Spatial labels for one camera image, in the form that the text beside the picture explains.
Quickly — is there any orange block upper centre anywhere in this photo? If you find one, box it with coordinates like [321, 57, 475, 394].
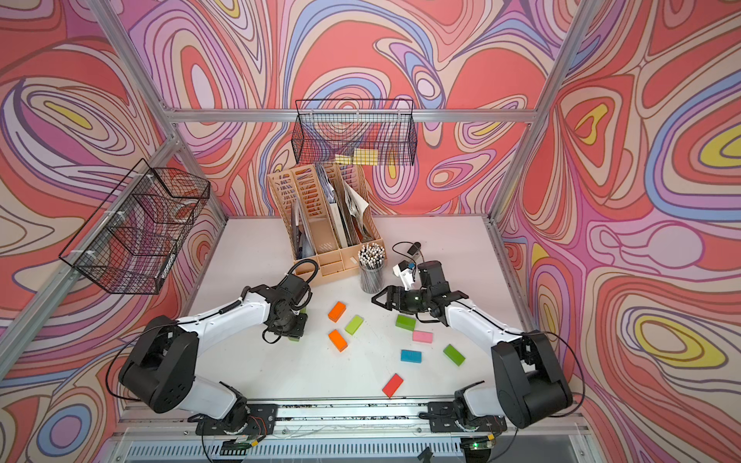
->
[327, 302, 347, 323]

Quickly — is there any black wire basket back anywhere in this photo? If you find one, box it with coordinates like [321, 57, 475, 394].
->
[291, 96, 418, 167]

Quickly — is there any black wire basket left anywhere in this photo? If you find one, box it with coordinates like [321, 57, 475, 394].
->
[59, 159, 210, 295]

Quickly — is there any pink block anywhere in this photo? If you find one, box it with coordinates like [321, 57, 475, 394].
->
[412, 330, 434, 345]

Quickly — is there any teal block lower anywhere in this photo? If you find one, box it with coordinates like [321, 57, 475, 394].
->
[399, 349, 423, 364]

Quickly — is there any black wire basket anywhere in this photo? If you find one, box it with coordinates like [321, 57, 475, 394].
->
[291, 96, 418, 167]
[59, 159, 210, 295]

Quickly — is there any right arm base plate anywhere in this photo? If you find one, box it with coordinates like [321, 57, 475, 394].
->
[418, 401, 508, 436]

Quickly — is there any grey stapler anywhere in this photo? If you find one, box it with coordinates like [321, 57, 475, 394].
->
[407, 242, 422, 259]

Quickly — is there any yellow sticky notes pad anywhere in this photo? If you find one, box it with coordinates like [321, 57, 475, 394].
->
[334, 148, 379, 166]

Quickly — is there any light green block centre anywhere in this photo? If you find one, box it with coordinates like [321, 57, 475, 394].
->
[345, 316, 364, 336]

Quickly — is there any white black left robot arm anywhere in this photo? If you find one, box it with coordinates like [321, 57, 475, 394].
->
[119, 274, 312, 434]

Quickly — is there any red block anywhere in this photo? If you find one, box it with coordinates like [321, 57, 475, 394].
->
[382, 373, 403, 399]

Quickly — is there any orange block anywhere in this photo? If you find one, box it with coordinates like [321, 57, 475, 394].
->
[327, 302, 347, 323]
[328, 330, 349, 352]

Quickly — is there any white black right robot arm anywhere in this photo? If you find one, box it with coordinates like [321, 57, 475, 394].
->
[372, 260, 574, 430]

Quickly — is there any orange block lower centre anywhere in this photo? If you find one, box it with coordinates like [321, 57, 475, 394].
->
[328, 330, 349, 352]

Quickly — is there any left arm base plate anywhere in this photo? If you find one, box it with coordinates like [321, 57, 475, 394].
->
[195, 403, 279, 437]

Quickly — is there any beige plastic file organizer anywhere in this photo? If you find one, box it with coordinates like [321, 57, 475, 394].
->
[267, 165, 384, 286]

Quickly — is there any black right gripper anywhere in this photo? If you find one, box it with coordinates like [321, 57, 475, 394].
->
[372, 286, 431, 314]

